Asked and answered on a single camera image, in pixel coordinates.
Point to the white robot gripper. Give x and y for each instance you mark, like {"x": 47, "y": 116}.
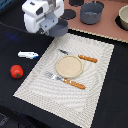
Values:
{"x": 42, "y": 14}

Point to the white toy fish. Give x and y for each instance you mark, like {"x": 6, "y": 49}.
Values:
{"x": 30, "y": 55}

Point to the red toy sausage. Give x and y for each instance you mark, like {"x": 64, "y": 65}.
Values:
{"x": 16, "y": 71}

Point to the grey frying pan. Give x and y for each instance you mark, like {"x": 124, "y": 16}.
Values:
{"x": 60, "y": 29}

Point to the black stove burner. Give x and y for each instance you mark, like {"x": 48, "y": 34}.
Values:
{"x": 68, "y": 14}

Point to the pink stove board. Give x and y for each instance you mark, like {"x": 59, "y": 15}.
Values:
{"x": 106, "y": 27}

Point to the grey cooking pot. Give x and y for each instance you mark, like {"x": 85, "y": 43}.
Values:
{"x": 90, "y": 12}

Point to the round beige plate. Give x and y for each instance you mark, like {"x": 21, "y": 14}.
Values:
{"x": 69, "y": 66}

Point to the beige bowl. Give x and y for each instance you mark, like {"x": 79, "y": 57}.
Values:
{"x": 123, "y": 14}

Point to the woven beige placemat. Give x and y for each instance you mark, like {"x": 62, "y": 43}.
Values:
{"x": 63, "y": 100}

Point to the wooden handled knife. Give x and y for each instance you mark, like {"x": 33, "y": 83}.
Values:
{"x": 80, "y": 56}

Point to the wooden handled fork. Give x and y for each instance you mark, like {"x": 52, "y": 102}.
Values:
{"x": 55, "y": 77}

